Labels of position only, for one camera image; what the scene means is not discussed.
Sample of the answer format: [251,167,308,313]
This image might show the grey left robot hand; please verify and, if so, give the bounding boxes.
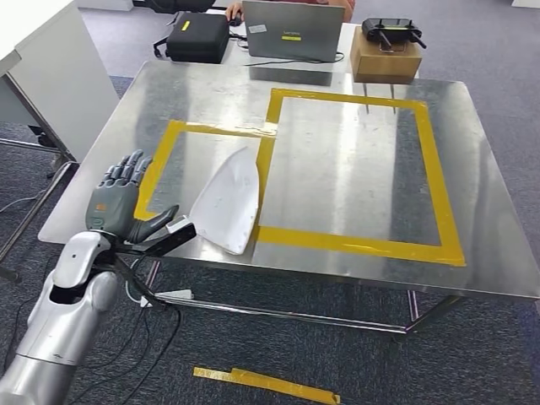
[84,148,180,245]

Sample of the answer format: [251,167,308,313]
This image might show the white triangular plastic panel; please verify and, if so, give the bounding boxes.
[189,146,260,257]

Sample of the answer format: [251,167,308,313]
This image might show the steel workbench table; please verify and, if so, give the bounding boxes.
[38,60,540,337]

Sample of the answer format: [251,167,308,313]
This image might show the white power strip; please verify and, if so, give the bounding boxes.
[140,289,195,310]

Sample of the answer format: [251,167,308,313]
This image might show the small yellow tape square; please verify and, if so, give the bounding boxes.
[133,118,278,222]

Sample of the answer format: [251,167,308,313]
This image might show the black carrying case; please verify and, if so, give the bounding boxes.
[153,12,231,64]

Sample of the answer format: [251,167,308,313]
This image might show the person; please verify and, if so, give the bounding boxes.
[224,0,357,24]

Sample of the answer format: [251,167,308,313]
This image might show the yellow floor tape strip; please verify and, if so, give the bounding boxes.
[192,365,342,405]

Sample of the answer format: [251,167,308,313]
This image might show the grey laptop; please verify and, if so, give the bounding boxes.
[242,0,345,62]

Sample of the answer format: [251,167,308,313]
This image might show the large yellow tape square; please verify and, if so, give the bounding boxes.
[253,87,467,268]

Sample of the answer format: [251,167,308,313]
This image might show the brown cardboard box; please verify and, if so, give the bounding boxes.
[350,26,423,85]

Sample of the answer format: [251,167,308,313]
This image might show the black remote controller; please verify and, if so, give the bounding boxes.
[361,18,428,51]

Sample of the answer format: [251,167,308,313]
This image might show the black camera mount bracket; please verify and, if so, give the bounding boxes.
[113,222,198,259]

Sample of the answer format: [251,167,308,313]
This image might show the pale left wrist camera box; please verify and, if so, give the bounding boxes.
[166,216,190,235]

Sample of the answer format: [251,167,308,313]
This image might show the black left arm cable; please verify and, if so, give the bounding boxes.
[84,254,183,405]

